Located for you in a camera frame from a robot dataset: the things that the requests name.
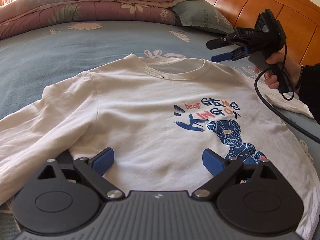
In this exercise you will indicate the bed with blue floral sheet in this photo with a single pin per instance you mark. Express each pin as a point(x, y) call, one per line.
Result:
point(62, 45)

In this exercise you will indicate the person's right hand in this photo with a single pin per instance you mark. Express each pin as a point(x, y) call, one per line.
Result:
point(292, 65)

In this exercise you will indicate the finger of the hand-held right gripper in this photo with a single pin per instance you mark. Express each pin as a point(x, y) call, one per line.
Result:
point(220, 42)
point(222, 57)

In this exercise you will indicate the person's right forearm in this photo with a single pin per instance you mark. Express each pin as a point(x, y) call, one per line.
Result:
point(311, 87)

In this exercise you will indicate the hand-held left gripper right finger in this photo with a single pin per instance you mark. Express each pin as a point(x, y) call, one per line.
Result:
point(213, 162)

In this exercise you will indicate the folded pink floral quilt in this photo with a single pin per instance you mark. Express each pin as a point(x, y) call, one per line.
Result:
point(87, 5)

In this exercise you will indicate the green flower print pillow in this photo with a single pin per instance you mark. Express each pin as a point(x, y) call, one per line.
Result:
point(202, 17)

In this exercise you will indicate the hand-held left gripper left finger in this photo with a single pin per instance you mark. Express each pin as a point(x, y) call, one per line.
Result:
point(103, 161)

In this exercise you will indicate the white printed sweatshirt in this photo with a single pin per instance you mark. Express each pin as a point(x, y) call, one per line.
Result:
point(137, 110)

